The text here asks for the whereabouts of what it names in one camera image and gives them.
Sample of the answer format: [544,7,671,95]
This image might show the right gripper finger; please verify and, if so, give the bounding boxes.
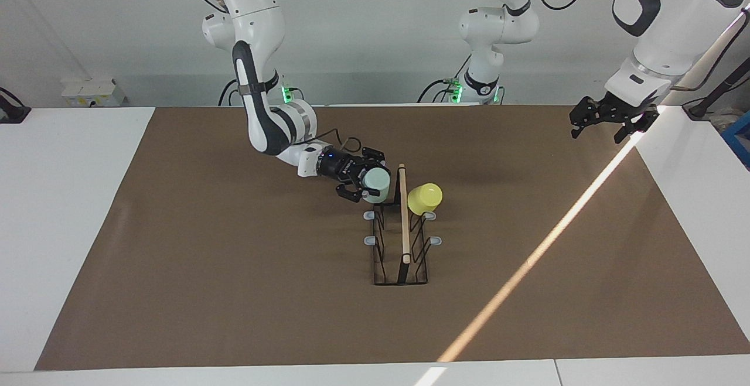
[360,147,387,170]
[336,181,364,203]

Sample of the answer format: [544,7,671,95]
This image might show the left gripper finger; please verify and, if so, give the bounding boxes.
[570,96,597,139]
[613,114,652,144]

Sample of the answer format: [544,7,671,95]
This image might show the pale green plastic cup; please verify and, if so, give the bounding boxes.
[362,168,391,204]

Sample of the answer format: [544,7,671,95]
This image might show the yellow plastic cup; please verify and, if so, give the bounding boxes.
[408,183,444,216]

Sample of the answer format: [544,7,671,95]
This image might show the black pole stand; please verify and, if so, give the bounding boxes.
[683,73,750,120]

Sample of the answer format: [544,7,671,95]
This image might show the brown table mat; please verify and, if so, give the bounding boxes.
[34,105,750,371]

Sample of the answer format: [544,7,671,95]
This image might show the black wire rack wooden handle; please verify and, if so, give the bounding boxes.
[364,163,443,286]

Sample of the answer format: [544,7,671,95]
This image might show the black base cables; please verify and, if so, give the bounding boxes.
[417,52,472,104]

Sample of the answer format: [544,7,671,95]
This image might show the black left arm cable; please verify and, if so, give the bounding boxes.
[530,0,750,91]

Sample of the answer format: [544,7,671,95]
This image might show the white wall socket box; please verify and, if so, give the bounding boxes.
[62,77,125,107]

